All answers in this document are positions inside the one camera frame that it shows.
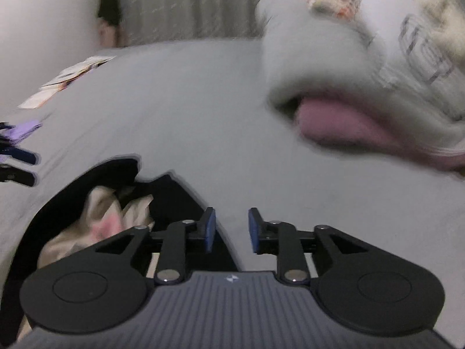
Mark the grey comforter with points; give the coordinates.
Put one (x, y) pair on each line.
(308, 61)

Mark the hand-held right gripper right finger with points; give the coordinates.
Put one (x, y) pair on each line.
(254, 232)

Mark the pink pillow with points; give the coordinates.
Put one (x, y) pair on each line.
(334, 120)

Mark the cream plush toy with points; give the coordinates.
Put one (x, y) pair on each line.
(443, 11)

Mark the paper booklet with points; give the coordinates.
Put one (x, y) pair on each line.
(92, 63)
(38, 100)
(61, 80)

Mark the grey star curtain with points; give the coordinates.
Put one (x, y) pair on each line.
(199, 3)

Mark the cream printed pillowcase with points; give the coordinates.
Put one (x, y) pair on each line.
(72, 240)

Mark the black garment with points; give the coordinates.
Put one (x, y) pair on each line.
(61, 207)

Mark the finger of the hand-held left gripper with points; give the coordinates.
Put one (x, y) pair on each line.
(22, 131)
(21, 155)

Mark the pink object by curtain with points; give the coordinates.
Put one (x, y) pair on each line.
(109, 34)

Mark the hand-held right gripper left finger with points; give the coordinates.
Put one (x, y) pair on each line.
(210, 231)

